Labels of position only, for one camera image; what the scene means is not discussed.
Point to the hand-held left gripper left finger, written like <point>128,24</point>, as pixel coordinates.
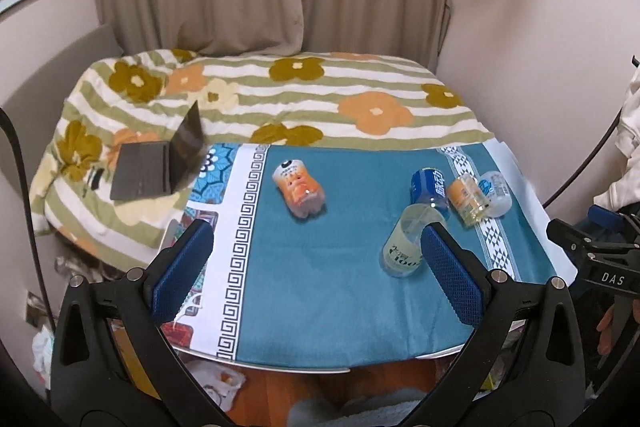
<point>182,274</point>

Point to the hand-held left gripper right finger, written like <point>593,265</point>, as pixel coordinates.
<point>452,279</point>

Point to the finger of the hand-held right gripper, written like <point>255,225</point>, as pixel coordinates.
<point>607,217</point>
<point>570,234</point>

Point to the clear cup with orange label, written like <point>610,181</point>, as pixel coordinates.
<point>467,199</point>

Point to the person's right hand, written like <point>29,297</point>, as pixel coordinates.
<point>607,327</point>

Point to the white clothing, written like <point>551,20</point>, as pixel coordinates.
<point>629,147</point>

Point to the grey laptop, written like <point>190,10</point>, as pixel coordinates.
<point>155,164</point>

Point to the teal patterned tablecloth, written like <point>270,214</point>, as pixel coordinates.
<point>325,277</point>

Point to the small black device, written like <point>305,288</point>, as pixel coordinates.
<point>95,179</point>

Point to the orange drink bottle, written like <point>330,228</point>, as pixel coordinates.
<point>298,188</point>

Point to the white plastic bag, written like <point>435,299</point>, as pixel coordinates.
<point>42,349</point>

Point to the white towel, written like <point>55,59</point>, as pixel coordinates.
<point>345,412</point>

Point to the striped floral blanket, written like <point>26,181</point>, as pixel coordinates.
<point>310,97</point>

